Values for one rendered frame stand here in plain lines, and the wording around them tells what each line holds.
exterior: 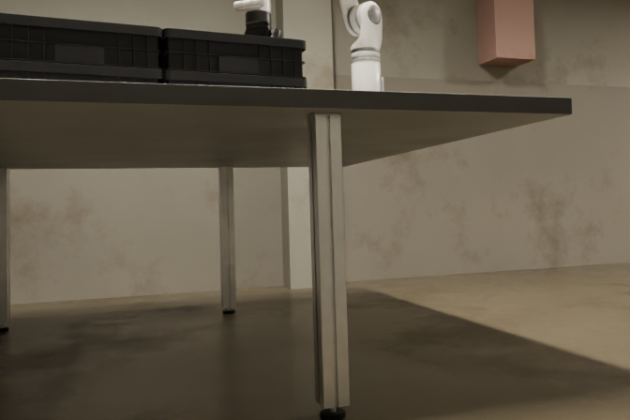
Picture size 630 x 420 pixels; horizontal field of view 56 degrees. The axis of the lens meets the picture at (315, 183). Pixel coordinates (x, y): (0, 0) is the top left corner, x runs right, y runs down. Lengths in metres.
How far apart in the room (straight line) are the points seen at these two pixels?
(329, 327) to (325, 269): 0.12
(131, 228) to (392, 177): 1.63
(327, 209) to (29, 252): 2.46
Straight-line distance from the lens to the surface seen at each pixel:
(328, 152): 1.29
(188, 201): 3.50
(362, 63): 1.86
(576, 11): 4.89
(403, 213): 3.87
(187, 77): 1.59
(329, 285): 1.28
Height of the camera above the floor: 0.45
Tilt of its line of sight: 3 degrees up
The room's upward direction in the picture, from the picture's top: 2 degrees counter-clockwise
